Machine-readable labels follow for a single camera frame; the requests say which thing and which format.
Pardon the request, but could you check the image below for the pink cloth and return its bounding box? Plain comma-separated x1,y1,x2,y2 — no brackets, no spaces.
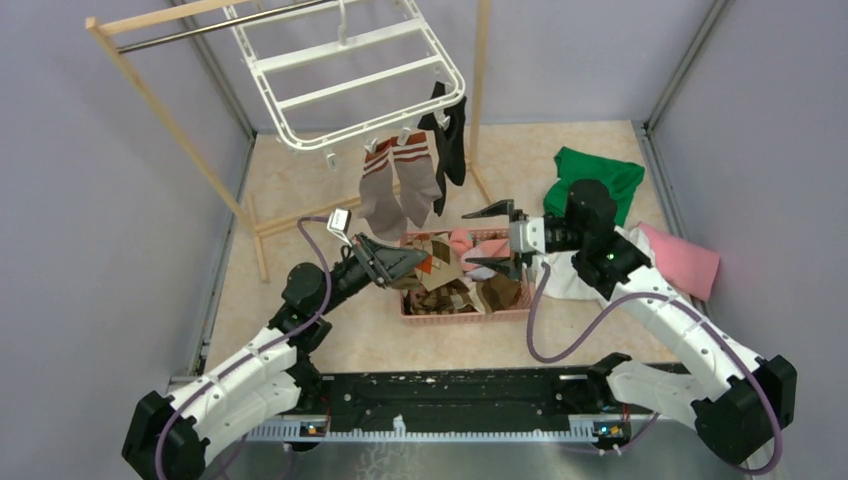
638,222,720,301

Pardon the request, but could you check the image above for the metal rack rod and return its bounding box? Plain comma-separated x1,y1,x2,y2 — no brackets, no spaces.
117,0,330,55

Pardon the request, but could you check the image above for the grey orange striped sock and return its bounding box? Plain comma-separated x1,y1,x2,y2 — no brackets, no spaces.
390,132,443,228

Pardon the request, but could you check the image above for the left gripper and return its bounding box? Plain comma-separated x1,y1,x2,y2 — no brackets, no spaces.
314,231,428,316

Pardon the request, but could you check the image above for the wooden drying rack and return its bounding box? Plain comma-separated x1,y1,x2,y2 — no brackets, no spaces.
85,1,490,282

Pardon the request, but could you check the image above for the white cloth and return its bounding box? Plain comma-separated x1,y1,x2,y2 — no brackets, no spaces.
533,227,655,301

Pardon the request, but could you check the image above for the white clip hanger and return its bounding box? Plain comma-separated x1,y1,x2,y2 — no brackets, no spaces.
221,1,457,147

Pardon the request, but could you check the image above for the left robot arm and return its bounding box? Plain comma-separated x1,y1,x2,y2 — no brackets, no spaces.
121,234,428,479

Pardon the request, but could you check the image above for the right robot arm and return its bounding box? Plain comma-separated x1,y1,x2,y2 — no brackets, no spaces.
479,179,798,476

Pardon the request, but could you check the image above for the green cloth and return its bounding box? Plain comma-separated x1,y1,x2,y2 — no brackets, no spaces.
543,147,646,227

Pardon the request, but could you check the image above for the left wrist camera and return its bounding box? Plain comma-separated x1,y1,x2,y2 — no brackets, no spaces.
326,208,352,245

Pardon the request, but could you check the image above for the brown striped sock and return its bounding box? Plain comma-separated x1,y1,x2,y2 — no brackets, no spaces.
475,273,523,315

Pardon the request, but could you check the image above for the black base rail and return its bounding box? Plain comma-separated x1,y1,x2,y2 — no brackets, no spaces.
311,364,664,439

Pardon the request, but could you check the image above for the pink patterned sock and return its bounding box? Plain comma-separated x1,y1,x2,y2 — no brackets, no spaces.
448,228,511,272

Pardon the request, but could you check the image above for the argyle patterned sock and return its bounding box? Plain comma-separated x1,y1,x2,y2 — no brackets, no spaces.
404,279,483,316
392,233,472,292

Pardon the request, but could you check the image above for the pink plastic basket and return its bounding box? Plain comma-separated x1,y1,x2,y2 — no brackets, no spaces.
399,228,535,325

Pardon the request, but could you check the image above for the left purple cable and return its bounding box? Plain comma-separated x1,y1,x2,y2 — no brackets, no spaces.
153,215,334,480

